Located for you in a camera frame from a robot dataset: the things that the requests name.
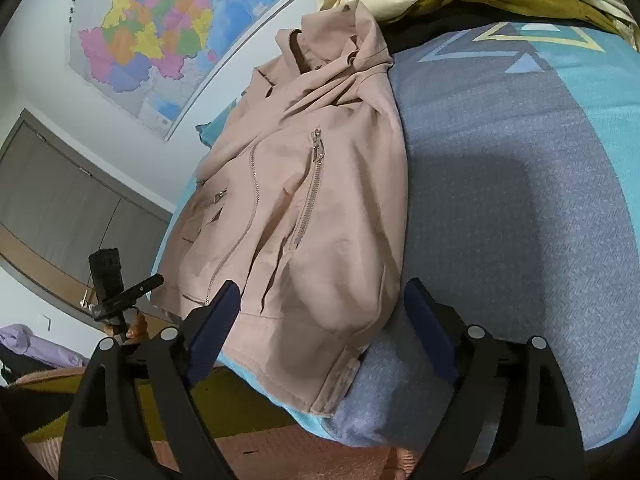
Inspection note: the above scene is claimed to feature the pink zippered jacket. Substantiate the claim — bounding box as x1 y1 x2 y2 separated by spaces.
151 2 408 417

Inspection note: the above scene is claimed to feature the grey wooden door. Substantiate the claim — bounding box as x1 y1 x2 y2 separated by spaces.
1 110 170 323

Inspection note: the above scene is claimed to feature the colourful wall map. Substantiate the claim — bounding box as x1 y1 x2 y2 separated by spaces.
68 0 279 140

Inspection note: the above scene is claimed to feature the lilac hanging garment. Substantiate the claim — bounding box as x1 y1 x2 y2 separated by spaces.
0 324 88 368

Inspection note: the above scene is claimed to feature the black hanging garment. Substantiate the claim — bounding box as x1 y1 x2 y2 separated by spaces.
0 344 52 385

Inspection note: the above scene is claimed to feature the person's left hand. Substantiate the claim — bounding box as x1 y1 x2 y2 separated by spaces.
103 312 149 344

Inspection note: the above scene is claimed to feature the blue grey patterned bedsheet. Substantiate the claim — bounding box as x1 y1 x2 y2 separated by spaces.
150 19 640 453

